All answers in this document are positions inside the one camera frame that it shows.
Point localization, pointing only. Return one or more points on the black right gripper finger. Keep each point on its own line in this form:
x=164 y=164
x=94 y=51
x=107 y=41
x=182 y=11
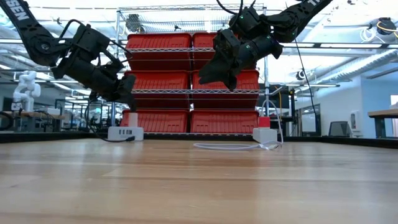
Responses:
x=234 y=77
x=217 y=73

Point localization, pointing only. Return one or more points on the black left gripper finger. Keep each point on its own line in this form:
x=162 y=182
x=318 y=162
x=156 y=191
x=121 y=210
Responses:
x=119 y=101
x=130 y=99

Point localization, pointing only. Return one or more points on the white square USB power hub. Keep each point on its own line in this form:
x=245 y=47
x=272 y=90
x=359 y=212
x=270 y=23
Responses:
x=124 y=133

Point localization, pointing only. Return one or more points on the red USB charger plug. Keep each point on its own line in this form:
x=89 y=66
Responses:
x=264 y=122

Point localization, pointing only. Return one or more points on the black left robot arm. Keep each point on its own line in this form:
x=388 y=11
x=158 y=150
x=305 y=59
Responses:
x=28 y=31

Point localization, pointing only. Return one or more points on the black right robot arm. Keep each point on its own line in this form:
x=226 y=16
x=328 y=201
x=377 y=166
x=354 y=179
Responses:
x=295 y=18

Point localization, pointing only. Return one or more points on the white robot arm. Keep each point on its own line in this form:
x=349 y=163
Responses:
x=26 y=90

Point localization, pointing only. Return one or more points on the red plastic storage bin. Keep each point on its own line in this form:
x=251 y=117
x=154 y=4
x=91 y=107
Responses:
x=158 y=40
x=161 y=81
x=224 y=121
x=155 y=121
x=203 y=40
x=248 y=81

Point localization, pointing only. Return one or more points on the long white power strip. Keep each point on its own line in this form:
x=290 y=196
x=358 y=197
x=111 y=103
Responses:
x=264 y=136

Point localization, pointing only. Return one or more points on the distant wooden equipment bench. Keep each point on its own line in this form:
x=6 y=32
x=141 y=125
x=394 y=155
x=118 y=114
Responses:
x=37 y=115

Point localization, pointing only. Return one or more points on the dark monitor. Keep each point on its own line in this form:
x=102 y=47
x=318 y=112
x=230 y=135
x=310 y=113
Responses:
x=339 y=128

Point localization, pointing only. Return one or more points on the wooden table with dark legs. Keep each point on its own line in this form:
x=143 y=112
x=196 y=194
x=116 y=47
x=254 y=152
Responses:
x=381 y=119

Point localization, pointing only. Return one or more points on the white wall dispenser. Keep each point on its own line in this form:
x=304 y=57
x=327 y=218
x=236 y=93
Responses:
x=355 y=120

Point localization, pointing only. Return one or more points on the black metal table frame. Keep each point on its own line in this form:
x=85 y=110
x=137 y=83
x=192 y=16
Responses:
x=342 y=140

